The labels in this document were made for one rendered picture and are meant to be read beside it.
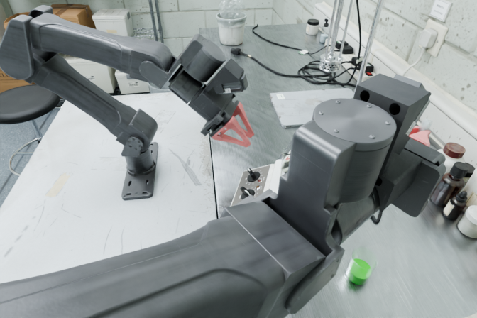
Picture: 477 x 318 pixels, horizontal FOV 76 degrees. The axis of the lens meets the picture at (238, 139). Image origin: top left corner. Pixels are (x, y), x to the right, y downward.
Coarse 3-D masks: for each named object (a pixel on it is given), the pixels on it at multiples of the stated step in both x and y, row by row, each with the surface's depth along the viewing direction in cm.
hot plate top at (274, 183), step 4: (276, 160) 68; (280, 160) 68; (276, 164) 67; (280, 164) 67; (276, 168) 66; (276, 172) 65; (272, 176) 64; (276, 176) 64; (272, 180) 63; (276, 180) 63; (272, 184) 62; (276, 184) 62; (268, 188) 62; (272, 188) 62; (276, 188) 62; (276, 192) 61
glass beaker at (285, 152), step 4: (284, 148) 59; (288, 148) 60; (284, 152) 59; (288, 152) 61; (284, 156) 60; (288, 156) 61; (284, 160) 57; (284, 164) 57; (288, 164) 56; (280, 168) 60; (284, 168) 58; (280, 172) 60; (284, 172) 58
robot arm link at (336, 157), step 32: (320, 128) 21; (352, 128) 21; (384, 128) 21; (320, 160) 20; (352, 160) 21; (288, 192) 24; (320, 192) 21; (352, 192) 22; (320, 224) 23; (320, 288) 23
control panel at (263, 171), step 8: (256, 168) 72; (264, 168) 70; (264, 176) 68; (240, 184) 70; (248, 184) 68; (256, 184) 67; (264, 184) 66; (240, 192) 68; (256, 192) 65; (240, 200) 65
